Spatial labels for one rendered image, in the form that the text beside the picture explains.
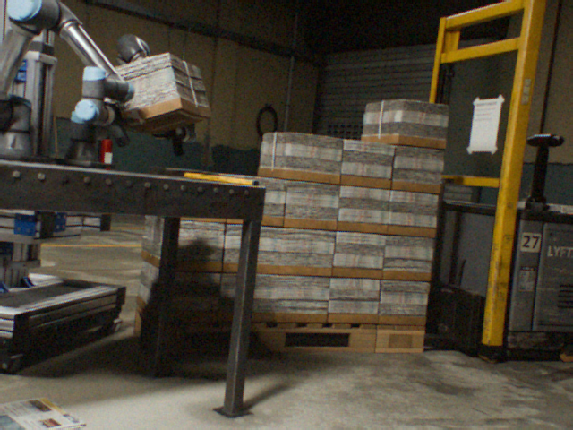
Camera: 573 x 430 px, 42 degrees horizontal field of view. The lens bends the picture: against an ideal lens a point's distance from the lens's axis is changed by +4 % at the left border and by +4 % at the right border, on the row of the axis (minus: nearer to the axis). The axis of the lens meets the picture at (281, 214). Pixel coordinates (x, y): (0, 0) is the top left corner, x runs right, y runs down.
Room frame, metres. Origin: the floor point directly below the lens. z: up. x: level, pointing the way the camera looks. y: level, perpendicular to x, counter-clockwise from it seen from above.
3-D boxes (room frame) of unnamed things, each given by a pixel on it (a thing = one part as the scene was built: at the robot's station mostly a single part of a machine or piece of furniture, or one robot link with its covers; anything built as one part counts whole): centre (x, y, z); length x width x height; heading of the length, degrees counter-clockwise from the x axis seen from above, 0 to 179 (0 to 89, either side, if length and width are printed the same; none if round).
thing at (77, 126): (3.47, 0.96, 0.98); 0.13 x 0.12 x 0.14; 176
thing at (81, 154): (3.46, 0.96, 0.87); 0.15 x 0.15 x 0.10
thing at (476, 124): (4.10, -1.02, 1.27); 0.57 x 0.01 x 0.65; 24
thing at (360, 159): (3.80, -0.33, 0.95); 0.38 x 0.29 x 0.23; 23
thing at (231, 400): (2.55, 0.10, 0.34); 0.06 x 0.06 x 0.68; 42
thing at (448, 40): (4.40, -0.87, 0.97); 0.09 x 0.09 x 1.75; 24
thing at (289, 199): (3.62, 0.06, 0.42); 1.17 x 0.39 x 0.83; 114
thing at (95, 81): (2.65, 0.70, 1.10); 0.11 x 0.08 x 0.11; 153
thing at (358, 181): (3.80, -0.33, 0.86); 0.38 x 0.29 x 0.04; 23
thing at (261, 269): (3.62, 0.06, 0.40); 1.16 x 0.38 x 0.51; 114
